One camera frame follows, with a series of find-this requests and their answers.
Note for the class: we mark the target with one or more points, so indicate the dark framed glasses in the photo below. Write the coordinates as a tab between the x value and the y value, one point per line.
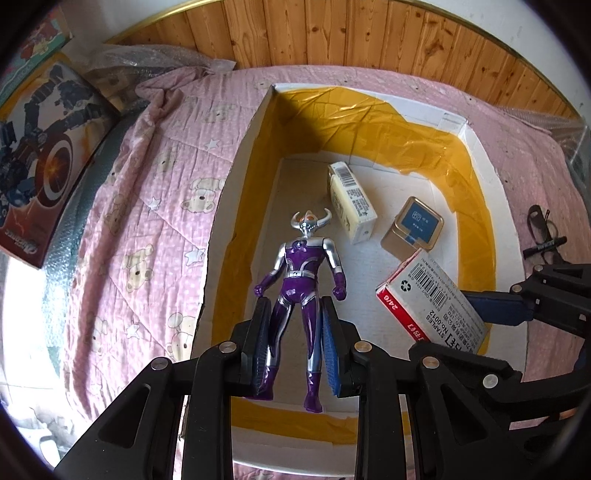
535	221

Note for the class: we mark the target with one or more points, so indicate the red white staple box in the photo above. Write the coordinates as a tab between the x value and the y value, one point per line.
429	295

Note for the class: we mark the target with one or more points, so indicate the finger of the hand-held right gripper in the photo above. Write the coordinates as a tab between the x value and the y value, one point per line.
531	387
494	307

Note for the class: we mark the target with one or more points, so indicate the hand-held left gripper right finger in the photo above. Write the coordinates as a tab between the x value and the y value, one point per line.
332	350

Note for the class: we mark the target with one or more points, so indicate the black marker pen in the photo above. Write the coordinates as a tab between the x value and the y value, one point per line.
545	247

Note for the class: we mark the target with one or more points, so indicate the square tin with blue lid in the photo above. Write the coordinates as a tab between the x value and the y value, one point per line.
415	226

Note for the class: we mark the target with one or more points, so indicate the robot print toy box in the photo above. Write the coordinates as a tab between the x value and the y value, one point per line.
51	157

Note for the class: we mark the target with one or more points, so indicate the purple silver action figure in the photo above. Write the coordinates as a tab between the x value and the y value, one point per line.
300	263

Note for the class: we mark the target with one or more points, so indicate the cream tissue pack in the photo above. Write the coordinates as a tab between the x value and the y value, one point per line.
351	203

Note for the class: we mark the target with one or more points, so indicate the grey plastic wrapped mattress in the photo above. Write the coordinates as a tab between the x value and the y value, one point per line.
78	207

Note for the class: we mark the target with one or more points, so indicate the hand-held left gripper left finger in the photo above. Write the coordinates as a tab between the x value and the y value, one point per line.
261	341

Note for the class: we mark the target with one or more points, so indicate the white cardboard box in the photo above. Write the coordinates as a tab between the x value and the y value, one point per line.
295	184

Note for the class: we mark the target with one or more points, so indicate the pink bear print blanket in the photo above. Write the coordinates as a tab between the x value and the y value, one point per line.
161	184

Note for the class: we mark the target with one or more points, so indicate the pink cartoon toy box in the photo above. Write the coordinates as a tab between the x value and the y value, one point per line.
32	41

